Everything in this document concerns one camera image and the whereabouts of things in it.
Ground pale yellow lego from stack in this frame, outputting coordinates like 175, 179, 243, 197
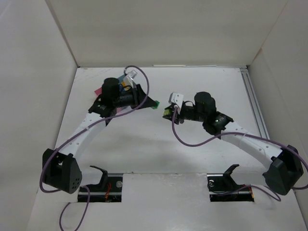
163, 109, 172, 116

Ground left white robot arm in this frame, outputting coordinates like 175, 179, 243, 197
40, 77, 159, 194

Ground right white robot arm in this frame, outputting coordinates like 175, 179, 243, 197
163, 91, 308, 195

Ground pink plastic bin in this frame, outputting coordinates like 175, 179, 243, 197
94, 87, 102, 96

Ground light blue plastic bin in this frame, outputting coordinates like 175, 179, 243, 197
118, 75, 132, 86

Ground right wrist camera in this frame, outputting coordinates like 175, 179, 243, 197
168, 92, 184, 110

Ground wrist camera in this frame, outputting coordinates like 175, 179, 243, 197
168, 92, 184, 110
125, 70, 137, 88

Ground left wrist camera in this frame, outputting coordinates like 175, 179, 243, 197
125, 70, 137, 88

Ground aluminium rail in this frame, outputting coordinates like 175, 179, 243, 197
240, 68, 270, 139

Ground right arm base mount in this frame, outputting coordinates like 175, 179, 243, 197
207, 164, 254, 202

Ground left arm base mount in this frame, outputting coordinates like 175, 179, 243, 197
77, 166, 123, 203

